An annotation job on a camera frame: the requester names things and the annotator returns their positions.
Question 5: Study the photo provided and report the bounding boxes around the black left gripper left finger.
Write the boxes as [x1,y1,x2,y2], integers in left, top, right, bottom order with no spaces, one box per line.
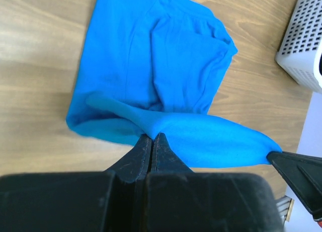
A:
[1,135,152,231]

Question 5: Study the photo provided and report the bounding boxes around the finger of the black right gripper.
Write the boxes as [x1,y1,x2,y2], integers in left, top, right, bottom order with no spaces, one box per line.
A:
[266,151,321,218]

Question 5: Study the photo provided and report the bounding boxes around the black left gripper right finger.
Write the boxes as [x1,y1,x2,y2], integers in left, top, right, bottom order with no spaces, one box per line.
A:
[145,133,283,231]

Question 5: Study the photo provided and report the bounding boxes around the white plastic laundry basket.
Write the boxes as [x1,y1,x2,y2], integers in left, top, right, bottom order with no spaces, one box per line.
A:
[275,0,321,93]

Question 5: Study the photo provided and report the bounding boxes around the blue t shirt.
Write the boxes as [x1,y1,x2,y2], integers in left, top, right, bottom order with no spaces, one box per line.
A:
[66,0,281,168]

